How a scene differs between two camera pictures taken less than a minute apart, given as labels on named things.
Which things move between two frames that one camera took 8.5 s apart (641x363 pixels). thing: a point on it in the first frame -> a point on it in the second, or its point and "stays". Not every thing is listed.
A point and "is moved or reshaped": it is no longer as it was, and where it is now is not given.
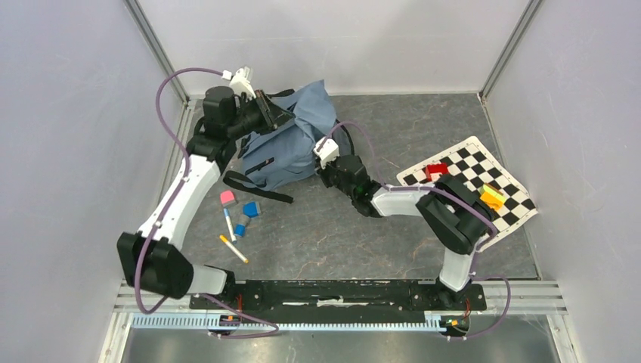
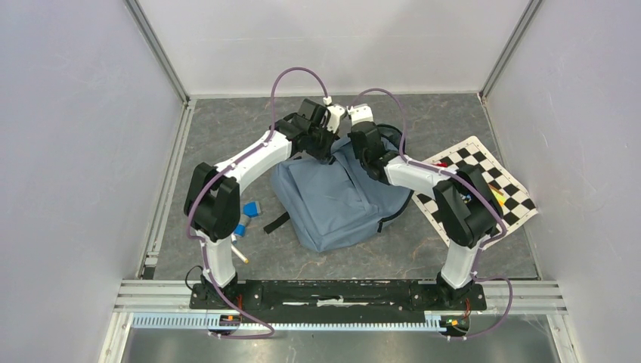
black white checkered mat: x=471 y=162 stays
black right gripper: x=324 y=172 -> x=355 y=149
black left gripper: x=269 y=110 -> x=324 y=153
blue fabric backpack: x=285 y=156 is moved or reshaped
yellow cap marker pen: x=233 y=249 stays
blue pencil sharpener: x=251 y=209 stays
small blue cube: x=239 y=224 stays
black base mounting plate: x=343 y=298 stays
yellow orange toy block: x=492 y=196 stays
